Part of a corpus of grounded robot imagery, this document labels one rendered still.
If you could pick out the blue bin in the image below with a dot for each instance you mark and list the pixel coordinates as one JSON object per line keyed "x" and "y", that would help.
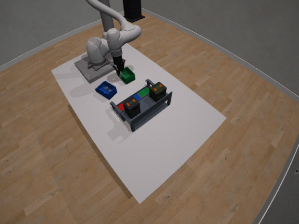
{"x": 101, "y": 90}

